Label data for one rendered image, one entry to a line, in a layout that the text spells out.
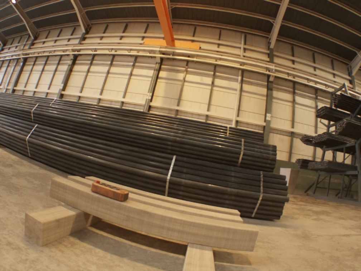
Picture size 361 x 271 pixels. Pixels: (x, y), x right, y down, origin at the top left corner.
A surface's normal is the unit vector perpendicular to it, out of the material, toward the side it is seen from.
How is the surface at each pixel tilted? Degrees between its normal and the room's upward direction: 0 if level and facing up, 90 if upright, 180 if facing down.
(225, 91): 90
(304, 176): 90
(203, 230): 90
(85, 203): 90
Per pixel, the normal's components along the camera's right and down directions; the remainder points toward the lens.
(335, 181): -0.11, -0.17
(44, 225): 0.97, 0.18
